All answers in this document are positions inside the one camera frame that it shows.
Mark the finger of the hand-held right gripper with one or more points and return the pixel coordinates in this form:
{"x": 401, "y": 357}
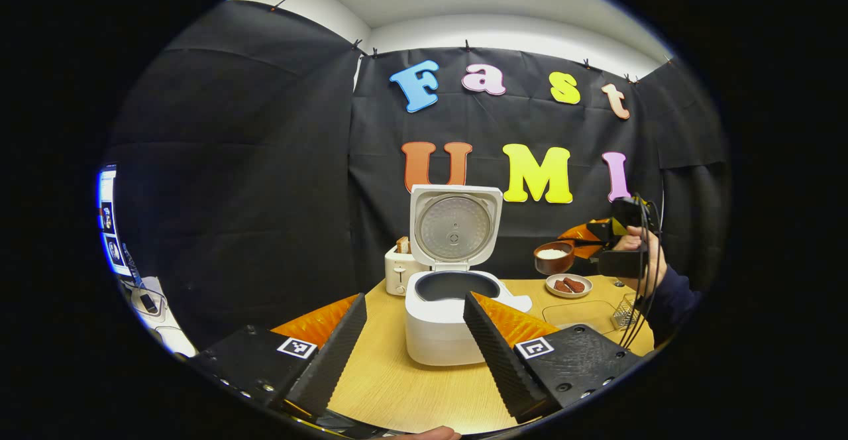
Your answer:
{"x": 580, "y": 231}

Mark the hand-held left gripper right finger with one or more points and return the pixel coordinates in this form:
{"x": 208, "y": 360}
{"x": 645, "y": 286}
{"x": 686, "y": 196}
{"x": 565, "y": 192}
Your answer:
{"x": 503, "y": 367}

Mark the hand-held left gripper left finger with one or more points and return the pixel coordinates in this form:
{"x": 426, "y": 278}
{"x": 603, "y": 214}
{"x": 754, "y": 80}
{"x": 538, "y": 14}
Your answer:
{"x": 331, "y": 360}

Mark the white rice portion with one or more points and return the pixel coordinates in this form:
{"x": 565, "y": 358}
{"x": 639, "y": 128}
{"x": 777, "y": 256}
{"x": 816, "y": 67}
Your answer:
{"x": 553, "y": 254}

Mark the brown wooden spoon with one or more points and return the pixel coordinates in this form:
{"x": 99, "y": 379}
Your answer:
{"x": 553, "y": 266}

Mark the white rice cooker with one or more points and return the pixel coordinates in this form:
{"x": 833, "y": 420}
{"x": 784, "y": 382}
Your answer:
{"x": 437, "y": 334}

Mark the clear box of rice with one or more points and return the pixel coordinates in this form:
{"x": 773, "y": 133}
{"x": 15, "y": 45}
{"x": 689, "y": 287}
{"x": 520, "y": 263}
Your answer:
{"x": 583, "y": 313}

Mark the brown meat piece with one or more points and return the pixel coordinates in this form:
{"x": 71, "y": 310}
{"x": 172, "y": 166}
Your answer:
{"x": 576, "y": 284}
{"x": 562, "y": 286}

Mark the white round plate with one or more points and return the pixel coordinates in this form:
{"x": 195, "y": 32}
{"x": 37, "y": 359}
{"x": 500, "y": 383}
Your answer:
{"x": 568, "y": 295}

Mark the white toaster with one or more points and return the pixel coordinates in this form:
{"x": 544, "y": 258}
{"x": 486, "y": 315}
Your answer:
{"x": 397, "y": 274}

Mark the toast slice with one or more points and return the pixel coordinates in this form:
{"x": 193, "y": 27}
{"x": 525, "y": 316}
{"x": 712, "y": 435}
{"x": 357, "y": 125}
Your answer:
{"x": 402, "y": 245}

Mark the white side table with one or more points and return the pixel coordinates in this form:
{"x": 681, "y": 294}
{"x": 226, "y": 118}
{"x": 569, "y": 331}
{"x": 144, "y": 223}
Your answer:
{"x": 165, "y": 327}

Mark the black phone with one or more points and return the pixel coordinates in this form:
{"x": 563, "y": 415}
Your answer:
{"x": 148, "y": 303}

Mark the black backdrop cloth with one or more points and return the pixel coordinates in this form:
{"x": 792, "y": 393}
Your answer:
{"x": 252, "y": 162}

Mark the computer monitor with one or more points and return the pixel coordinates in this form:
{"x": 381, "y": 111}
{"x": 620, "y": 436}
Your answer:
{"x": 112, "y": 228}

